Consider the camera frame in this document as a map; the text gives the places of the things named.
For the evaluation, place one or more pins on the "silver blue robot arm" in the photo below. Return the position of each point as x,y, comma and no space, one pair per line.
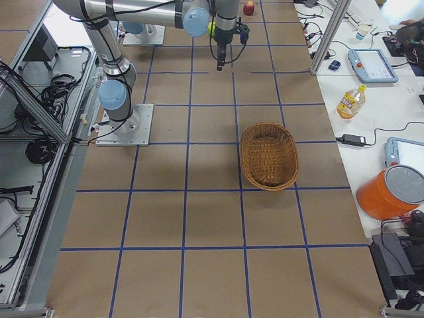
218,19

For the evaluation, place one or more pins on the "blue teach pendant far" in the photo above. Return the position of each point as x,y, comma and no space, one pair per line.
371,66

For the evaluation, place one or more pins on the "green apple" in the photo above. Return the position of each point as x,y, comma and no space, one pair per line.
211,29

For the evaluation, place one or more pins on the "orange bucket grey lid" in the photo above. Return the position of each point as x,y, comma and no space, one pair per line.
393,192

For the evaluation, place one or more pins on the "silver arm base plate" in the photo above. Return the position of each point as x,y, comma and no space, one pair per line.
139,126

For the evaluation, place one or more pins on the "orange juice bottle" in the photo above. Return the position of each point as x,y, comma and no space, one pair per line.
352,102

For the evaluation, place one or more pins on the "black power adapter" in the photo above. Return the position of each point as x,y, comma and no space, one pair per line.
352,140

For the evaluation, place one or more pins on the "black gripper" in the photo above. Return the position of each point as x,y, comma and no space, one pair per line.
222,38

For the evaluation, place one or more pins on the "red yellow apple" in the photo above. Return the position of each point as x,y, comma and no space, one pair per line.
248,8

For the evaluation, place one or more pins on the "blue teach pendant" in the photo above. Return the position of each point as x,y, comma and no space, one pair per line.
405,152
371,66

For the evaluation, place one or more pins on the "blue teach pendant near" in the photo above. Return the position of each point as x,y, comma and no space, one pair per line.
405,152

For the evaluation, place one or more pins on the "white paper cup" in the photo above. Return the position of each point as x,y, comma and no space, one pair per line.
362,31

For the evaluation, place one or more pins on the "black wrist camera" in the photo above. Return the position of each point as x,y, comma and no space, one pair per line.
244,33

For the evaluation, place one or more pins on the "aluminium frame post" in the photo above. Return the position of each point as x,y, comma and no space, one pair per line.
329,34

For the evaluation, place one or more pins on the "woven wicker basket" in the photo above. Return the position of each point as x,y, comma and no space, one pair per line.
269,156

